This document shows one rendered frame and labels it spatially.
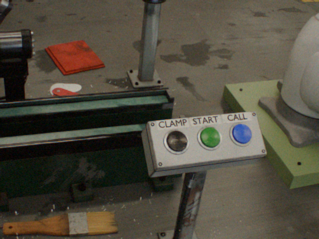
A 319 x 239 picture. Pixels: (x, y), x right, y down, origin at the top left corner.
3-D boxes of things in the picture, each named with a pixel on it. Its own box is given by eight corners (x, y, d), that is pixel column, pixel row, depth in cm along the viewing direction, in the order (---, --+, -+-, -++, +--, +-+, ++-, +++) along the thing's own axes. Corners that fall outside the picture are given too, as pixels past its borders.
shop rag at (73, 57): (105, 66, 134) (105, 63, 133) (63, 75, 128) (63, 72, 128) (83, 42, 144) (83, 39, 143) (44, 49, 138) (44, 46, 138)
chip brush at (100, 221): (3, 241, 85) (2, 238, 84) (4, 219, 88) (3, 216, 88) (119, 233, 89) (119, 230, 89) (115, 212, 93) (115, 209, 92)
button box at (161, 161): (148, 178, 72) (157, 169, 67) (139, 132, 74) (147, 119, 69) (254, 164, 77) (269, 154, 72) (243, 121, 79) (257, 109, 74)
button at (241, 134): (231, 147, 72) (236, 143, 71) (227, 128, 73) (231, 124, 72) (249, 145, 73) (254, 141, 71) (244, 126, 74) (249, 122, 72)
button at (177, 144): (166, 155, 69) (169, 151, 68) (162, 135, 70) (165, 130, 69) (186, 153, 70) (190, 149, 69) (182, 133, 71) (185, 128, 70)
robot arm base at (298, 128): (307, 86, 130) (313, 68, 126) (358, 137, 114) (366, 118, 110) (248, 92, 124) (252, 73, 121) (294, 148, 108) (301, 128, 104)
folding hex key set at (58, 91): (49, 98, 120) (49, 92, 119) (56, 92, 122) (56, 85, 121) (80, 109, 118) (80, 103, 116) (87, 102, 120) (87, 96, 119)
